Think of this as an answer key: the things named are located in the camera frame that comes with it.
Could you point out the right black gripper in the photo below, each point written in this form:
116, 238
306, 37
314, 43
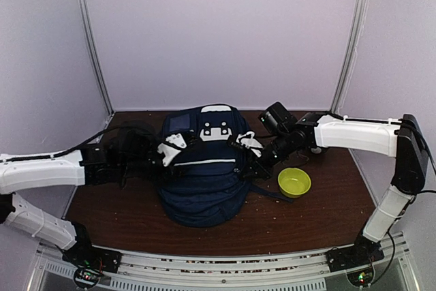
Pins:
259, 172

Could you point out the right aluminium frame post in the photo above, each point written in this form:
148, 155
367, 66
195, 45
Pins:
350, 56

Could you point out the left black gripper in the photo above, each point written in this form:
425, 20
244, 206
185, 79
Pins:
172, 174

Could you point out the aluminium frame post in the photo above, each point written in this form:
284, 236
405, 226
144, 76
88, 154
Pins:
350, 56
93, 55

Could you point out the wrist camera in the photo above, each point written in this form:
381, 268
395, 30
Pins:
246, 141
171, 147

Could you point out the dark bowl white inside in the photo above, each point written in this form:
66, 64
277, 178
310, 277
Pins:
318, 150

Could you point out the lime green bowl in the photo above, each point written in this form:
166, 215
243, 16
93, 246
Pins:
293, 182

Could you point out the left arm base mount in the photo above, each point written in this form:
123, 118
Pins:
91, 262

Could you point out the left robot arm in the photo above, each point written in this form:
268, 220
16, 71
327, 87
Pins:
135, 150

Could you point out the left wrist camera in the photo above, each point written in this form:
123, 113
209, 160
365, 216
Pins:
171, 147

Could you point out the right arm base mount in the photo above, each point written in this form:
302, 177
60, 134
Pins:
357, 260

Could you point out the front aluminium rail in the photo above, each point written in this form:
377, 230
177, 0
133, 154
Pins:
303, 270

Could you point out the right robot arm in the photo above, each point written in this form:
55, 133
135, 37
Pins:
397, 138

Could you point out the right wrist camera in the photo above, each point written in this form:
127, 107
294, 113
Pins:
246, 141

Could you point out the left aluminium frame post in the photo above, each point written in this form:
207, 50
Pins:
93, 55

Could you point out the navy blue student backpack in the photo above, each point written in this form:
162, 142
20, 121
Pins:
211, 190

